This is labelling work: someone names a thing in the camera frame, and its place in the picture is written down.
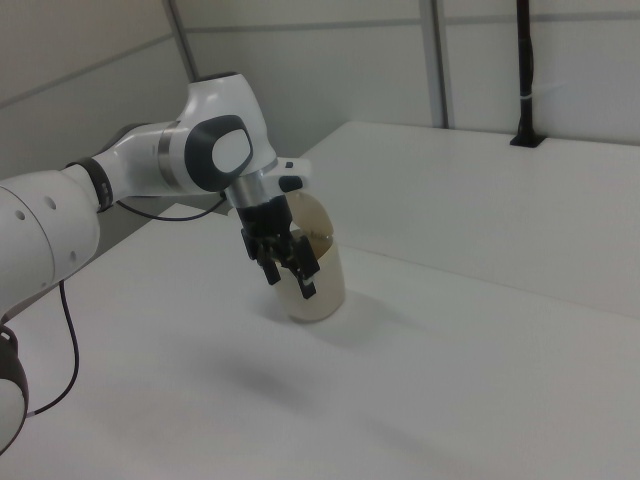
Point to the grey partition post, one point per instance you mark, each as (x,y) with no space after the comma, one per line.
(437,60)

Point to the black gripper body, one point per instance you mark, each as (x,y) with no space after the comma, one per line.
(265,220)

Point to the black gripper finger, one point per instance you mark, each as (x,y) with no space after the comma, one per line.
(267,265)
(304,265)

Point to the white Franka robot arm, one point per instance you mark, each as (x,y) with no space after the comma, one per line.
(50,235)

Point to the small cream lidded bin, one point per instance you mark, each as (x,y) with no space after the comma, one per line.
(327,295)

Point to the black pole with base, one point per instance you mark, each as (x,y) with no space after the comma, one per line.
(525,75)

